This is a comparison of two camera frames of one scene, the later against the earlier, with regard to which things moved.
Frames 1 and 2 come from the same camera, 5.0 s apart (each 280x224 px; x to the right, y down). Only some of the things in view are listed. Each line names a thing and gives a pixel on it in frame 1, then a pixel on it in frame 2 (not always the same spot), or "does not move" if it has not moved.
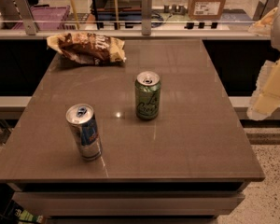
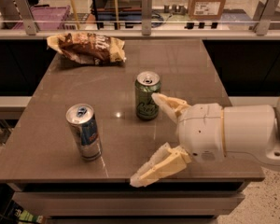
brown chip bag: x=88 y=49 does not move
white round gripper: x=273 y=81 to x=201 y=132
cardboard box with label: x=206 y=2 does not move
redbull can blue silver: x=82 y=119 does not move
